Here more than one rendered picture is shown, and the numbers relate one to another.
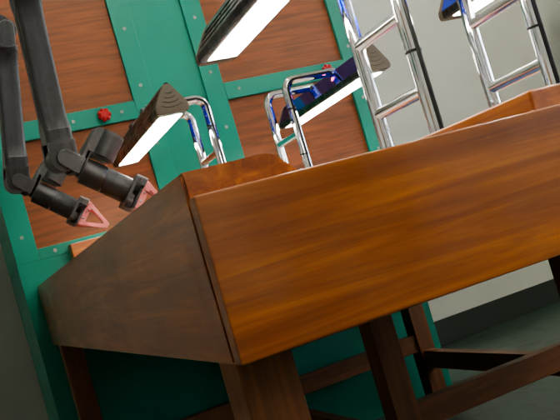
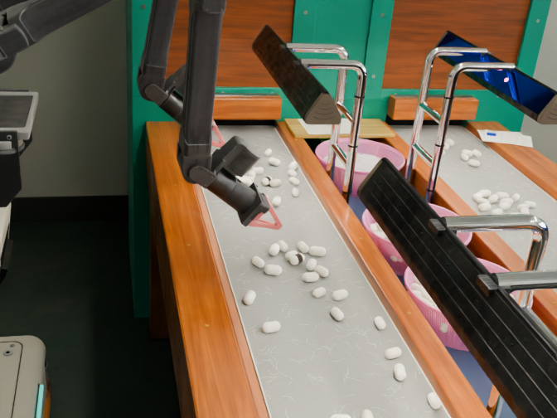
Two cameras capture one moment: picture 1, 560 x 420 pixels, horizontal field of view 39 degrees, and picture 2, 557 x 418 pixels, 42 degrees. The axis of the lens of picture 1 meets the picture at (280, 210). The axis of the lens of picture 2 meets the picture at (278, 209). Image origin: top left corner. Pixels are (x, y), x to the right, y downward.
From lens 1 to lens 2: 0.95 m
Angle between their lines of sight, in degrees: 30
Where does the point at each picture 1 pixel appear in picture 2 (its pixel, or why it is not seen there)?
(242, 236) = not seen: outside the picture
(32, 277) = (143, 111)
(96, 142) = (232, 157)
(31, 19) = (205, 31)
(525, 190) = not seen: outside the picture
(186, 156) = (329, 33)
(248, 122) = (407, 14)
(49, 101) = (198, 116)
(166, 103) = (318, 114)
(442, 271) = not seen: outside the picture
